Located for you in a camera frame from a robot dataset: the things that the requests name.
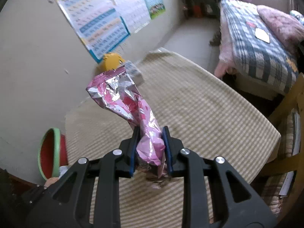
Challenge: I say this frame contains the shiny pink foil bag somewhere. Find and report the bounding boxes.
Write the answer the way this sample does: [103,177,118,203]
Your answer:
[86,66,165,178]

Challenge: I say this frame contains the white milk carton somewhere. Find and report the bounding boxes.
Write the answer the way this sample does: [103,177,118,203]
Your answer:
[124,61,144,86]

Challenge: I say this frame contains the green red trash bin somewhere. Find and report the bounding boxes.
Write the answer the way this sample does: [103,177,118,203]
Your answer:
[38,128,68,180]

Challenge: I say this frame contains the left hand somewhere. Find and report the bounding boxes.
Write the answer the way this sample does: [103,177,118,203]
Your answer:
[44,177,60,188]

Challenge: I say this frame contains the wooden chair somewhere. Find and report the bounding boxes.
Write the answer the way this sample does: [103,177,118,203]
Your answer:
[259,73,303,222]

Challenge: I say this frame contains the checkered beige table cloth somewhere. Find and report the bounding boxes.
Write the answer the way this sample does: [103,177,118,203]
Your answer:
[65,50,280,227]

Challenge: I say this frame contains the yellow duck potty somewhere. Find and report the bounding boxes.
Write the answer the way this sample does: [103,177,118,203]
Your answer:
[98,52,125,73]

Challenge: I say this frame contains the bed with plaid quilt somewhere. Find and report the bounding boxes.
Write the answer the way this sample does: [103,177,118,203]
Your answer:
[214,0,298,94]

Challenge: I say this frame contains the phone on bed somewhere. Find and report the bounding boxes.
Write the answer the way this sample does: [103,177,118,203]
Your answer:
[255,28,270,44]

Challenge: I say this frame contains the pink pillow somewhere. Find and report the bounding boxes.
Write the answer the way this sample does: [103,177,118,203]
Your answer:
[257,5,303,54]

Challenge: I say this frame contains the dark shelf unit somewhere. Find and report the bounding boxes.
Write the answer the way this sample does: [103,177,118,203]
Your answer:
[181,0,221,19]

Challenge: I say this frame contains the pinyin wall poster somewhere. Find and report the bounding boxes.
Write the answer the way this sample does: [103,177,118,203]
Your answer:
[56,0,130,63]

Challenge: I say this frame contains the white chart wall poster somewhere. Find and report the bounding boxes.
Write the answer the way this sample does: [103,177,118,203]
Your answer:
[114,0,150,34]

